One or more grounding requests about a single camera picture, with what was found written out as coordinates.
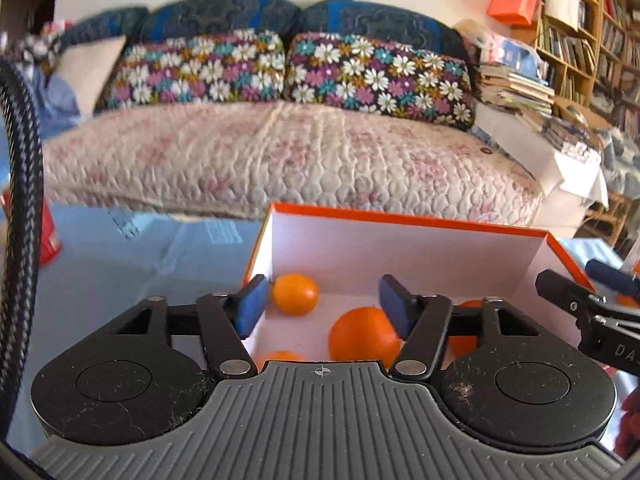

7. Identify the white pillow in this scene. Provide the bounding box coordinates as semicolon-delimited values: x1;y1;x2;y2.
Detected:
54;36;126;116

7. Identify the blue striped bedsheet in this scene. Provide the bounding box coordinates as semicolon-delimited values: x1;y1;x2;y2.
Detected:
30;68;82;140

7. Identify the orange paper bag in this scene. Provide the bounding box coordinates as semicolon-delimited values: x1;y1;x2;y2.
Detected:
487;0;540;27

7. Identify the quilted sofa cover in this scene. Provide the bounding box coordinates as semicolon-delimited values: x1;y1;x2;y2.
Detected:
43;101;544;226

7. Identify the lone small tangerine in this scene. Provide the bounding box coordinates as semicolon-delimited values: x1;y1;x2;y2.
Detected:
271;274;320;316

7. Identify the orange cardboard box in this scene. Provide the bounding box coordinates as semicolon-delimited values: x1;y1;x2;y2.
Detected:
244;204;591;361

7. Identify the black braided cable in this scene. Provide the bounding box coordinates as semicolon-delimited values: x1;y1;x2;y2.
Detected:
0;56;46;441

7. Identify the wicker armchair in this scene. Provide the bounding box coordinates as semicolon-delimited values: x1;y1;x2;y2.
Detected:
554;96;639;247

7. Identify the left floral cushion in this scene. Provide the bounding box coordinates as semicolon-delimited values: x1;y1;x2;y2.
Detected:
98;28;285;110

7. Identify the blue tablecloth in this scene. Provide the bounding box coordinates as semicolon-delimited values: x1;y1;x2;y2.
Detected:
6;201;640;456

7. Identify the wooden bookshelf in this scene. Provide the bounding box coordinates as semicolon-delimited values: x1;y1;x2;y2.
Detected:
512;0;639;138

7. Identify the floral cushion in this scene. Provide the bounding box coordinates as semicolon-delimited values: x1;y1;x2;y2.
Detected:
98;28;285;110
283;32;475;130

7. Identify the red soda can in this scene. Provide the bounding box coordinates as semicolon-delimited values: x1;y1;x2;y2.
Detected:
1;188;62;268

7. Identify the right floral cushion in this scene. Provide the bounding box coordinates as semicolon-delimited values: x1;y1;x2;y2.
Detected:
283;32;475;130

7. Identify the dark blue sofa backrest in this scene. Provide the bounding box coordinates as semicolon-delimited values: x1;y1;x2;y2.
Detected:
60;0;470;62

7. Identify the small tangerine by box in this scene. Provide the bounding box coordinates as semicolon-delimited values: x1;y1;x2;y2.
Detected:
257;350;305;370

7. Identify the stack of books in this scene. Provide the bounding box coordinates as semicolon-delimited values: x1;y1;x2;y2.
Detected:
454;18;601;162

